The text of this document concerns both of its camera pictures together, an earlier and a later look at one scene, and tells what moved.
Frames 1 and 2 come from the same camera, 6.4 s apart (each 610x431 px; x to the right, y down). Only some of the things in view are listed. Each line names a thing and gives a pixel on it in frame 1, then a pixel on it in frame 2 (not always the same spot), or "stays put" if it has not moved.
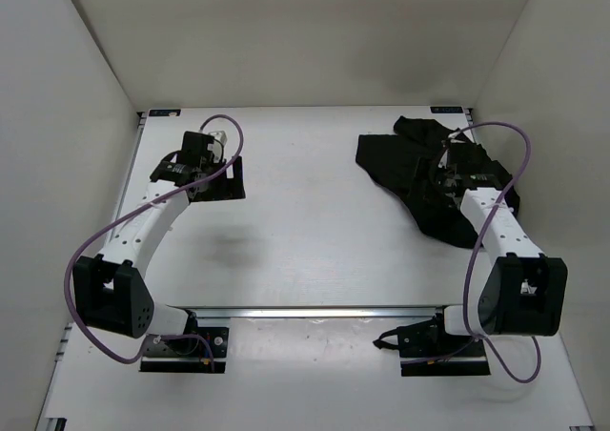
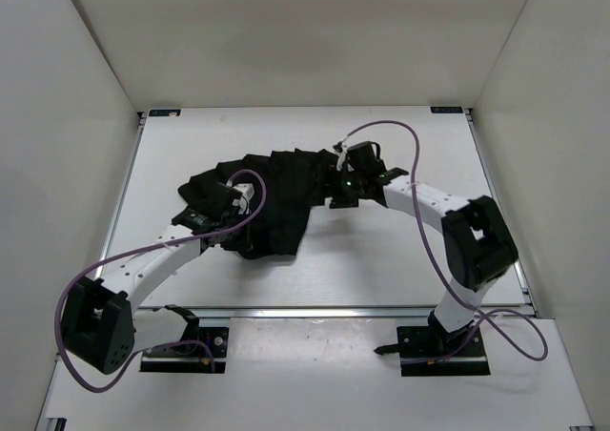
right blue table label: (446, 110) stays put
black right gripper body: (438, 174) → (347, 181)
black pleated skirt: (410, 158) → (263, 200)
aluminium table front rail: (317, 312) stays put
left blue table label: (164, 112) stays put
